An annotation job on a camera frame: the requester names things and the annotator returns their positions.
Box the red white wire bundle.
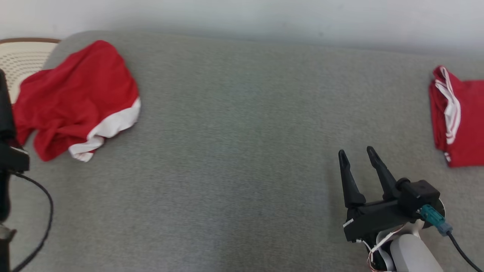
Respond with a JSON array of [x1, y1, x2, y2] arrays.
[[364, 223, 407, 272]]

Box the red shorts with white trim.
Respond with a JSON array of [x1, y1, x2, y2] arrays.
[[11, 40, 141, 163]]

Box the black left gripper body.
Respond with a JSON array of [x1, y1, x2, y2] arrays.
[[0, 143, 30, 223]]

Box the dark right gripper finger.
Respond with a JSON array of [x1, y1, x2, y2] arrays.
[[366, 146, 397, 200], [338, 150, 366, 209]]

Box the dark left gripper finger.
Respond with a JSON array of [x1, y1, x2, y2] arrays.
[[0, 70, 17, 146]]

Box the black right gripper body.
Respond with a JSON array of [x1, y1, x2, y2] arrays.
[[343, 200, 420, 242]]

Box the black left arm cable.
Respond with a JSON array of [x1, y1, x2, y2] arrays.
[[9, 171, 54, 272]]

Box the teal right camera connector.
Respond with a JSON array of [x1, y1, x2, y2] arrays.
[[419, 204, 453, 236]]

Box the red Bulls basketball jersey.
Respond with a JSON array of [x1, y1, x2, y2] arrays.
[[428, 65, 484, 168]]

